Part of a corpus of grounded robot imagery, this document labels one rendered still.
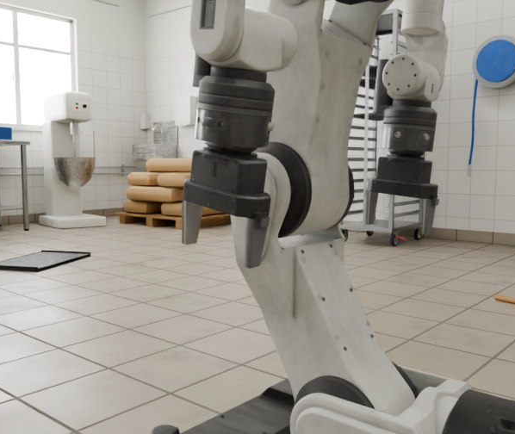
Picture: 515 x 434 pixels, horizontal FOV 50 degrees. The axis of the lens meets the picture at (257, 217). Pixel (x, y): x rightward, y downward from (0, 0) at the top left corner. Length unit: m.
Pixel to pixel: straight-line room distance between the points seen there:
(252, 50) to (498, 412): 0.51
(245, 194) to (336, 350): 0.28
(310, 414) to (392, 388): 0.13
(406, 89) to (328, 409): 0.51
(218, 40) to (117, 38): 6.91
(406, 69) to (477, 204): 4.06
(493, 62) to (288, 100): 4.09
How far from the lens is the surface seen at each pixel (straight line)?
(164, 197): 5.74
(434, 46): 1.04
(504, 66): 4.82
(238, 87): 0.62
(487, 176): 4.94
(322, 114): 0.80
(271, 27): 0.66
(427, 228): 0.99
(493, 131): 4.94
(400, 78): 0.96
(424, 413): 0.77
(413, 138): 0.97
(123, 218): 6.30
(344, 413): 0.78
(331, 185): 0.83
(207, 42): 0.62
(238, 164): 0.63
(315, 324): 0.81
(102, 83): 7.28
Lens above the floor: 0.65
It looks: 5 degrees down
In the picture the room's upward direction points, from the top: straight up
